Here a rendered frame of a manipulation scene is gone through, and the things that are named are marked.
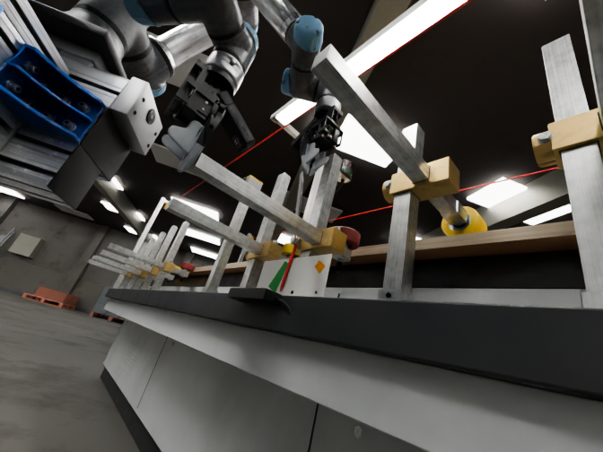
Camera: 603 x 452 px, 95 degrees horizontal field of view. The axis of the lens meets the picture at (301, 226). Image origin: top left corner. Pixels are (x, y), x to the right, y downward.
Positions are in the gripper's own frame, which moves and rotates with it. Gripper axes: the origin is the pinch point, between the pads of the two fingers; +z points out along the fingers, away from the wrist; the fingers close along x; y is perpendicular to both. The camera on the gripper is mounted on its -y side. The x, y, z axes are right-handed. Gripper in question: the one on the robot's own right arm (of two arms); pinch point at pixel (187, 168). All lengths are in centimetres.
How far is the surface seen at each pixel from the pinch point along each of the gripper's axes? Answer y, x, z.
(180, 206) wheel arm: -6.7, -23.5, -1.6
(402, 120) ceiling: -200, -95, -252
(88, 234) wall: -5, -1383, -200
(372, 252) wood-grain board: -50, 4, -5
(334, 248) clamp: -34.5, 4.8, 0.6
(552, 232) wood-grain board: -50, 40, -5
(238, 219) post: -35, -53, -19
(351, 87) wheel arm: -9.6, 26.5, -10.4
